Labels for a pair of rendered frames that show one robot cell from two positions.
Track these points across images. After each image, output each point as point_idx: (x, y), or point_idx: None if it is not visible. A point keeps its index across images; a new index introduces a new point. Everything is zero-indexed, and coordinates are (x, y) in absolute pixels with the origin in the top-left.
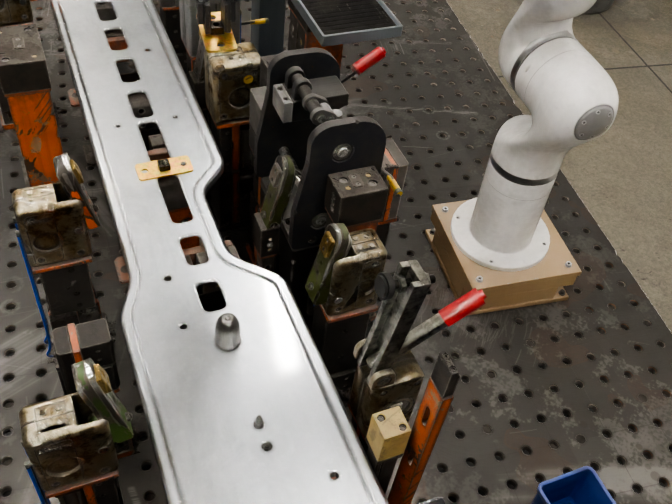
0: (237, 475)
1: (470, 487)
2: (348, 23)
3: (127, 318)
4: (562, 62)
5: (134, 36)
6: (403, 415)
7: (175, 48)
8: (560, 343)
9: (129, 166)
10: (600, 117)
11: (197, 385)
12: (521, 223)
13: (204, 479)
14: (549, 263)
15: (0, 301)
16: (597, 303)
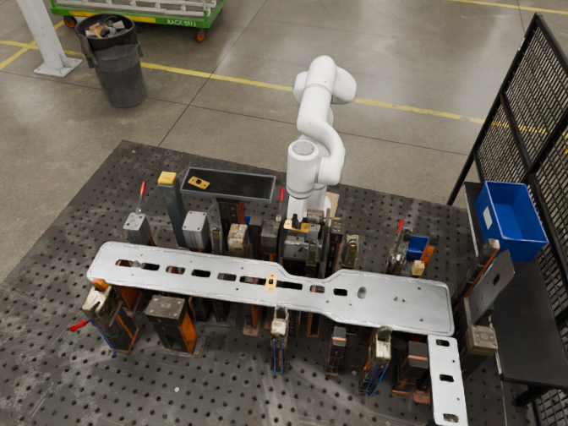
0: (411, 311)
1: None
2: (264, 189)
3: (339, 319)
4: (326, 149)
5: (177, 262)
6: (418, 260)
7: None
8: (352, 216)
9: (264, 293)
10: (346, 155)
11: (375, 309)
12: (324, 197)
13: (409, 319)
14: (331, 200)
15: (242, 385)
16: (342, 198)
